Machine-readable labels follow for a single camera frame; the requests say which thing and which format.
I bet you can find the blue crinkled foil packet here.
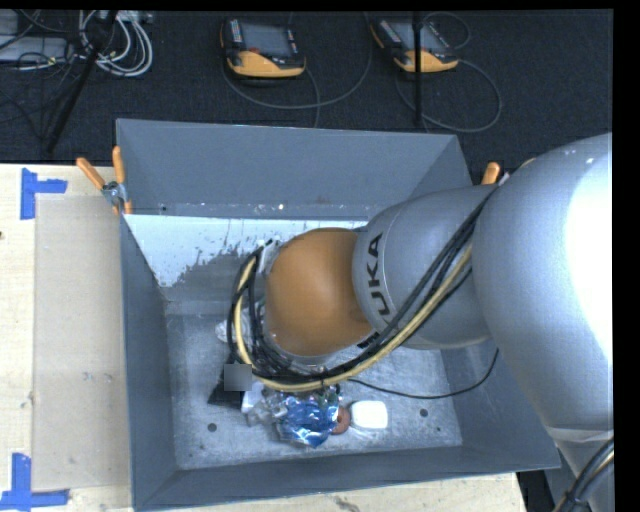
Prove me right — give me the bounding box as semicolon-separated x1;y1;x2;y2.
276;392;342;449

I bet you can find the red-brown round thing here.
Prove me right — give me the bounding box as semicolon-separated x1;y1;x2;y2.
330;405;352;436

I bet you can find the black flat thing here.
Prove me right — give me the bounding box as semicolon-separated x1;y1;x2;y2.
206;352;247;409

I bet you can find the white rounded block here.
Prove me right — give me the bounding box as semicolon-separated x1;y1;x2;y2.
350;399;390;431

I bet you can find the clear plastic thing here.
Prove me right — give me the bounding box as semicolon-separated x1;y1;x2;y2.
214;319;242;346

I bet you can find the grey metal bin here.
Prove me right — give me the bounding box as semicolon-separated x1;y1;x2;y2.
114;118;563;512

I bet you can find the pale cardboard board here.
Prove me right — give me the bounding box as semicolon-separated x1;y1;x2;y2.
30;193;132;494

